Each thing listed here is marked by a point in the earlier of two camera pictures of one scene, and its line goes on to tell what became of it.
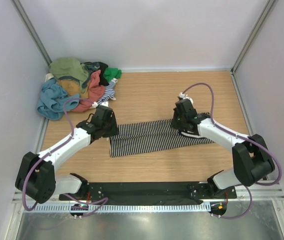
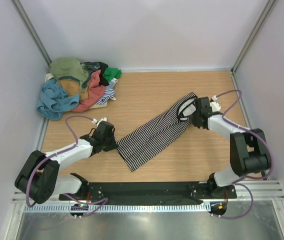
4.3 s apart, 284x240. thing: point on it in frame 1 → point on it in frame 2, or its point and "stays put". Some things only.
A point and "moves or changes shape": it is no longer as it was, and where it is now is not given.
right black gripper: [174, 123] → [193, 121]
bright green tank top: [110, 73] stays put
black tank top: [103, 81] stays put
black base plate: [162, 192] stays put
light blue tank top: [53, 97] stays put
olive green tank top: [71, 68] stays put
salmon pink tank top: [96, 91] stays put
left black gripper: [114, 130] → [114, 144]
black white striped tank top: [150, 137] moves or changes shape
